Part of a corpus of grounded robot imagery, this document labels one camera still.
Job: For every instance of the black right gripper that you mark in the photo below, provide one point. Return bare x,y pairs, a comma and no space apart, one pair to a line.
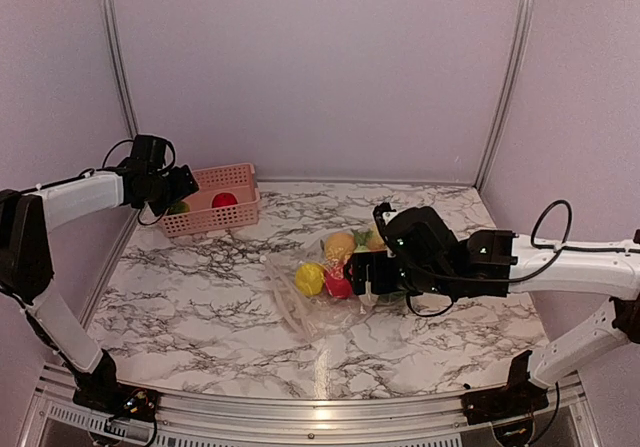
375,259

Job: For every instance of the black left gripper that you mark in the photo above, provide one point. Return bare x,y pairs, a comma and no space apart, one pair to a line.
185,185

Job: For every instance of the green fake vegetable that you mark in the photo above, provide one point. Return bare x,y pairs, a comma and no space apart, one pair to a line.
178,208

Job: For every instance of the yellow fake pear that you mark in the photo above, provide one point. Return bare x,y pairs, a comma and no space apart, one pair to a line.
310,279

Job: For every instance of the clear zip top bag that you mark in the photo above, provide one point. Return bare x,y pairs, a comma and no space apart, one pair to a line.
312,318

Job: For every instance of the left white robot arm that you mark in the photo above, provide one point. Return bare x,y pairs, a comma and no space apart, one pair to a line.
27,219

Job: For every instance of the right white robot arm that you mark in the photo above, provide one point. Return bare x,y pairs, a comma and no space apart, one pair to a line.
502,262

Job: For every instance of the yellow fake lemon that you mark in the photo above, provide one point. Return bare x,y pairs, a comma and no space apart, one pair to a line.
374,241

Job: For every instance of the peach coloured fake fruit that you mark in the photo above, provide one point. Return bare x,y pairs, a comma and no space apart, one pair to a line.
339,246

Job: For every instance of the pink perforated plastic basket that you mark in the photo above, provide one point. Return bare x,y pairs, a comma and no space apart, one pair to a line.
237,179

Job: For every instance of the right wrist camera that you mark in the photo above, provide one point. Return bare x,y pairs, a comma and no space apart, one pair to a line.
383,213

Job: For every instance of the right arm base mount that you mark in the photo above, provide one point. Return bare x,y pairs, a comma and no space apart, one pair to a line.
517,397

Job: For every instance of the right aluminium corner post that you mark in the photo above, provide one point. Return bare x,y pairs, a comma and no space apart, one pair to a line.
523,20

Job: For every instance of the aluminium corner post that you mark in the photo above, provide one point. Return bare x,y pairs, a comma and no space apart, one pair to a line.
108,8
523,20

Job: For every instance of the left aluminium corner post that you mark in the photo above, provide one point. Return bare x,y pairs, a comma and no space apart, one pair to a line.
108,8

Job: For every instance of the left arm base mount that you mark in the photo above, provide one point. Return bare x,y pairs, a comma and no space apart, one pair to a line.
100,390

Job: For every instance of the aluminium front frame rail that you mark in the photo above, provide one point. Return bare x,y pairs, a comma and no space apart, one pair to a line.
191,419

